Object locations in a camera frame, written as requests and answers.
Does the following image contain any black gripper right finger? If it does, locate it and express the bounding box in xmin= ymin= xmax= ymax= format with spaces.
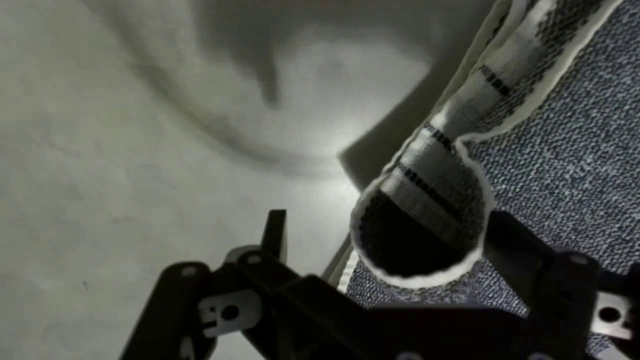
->
xmin=483 ymin=207 xmax=640 ymax=360

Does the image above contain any grey striped towel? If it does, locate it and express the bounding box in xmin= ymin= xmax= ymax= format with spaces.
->
xmin=322 ymin=0 xmax=640 ymax=360

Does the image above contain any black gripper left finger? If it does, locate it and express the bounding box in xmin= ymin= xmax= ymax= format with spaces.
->
xmin=117 ymin=207 xmax=351 ymax=360

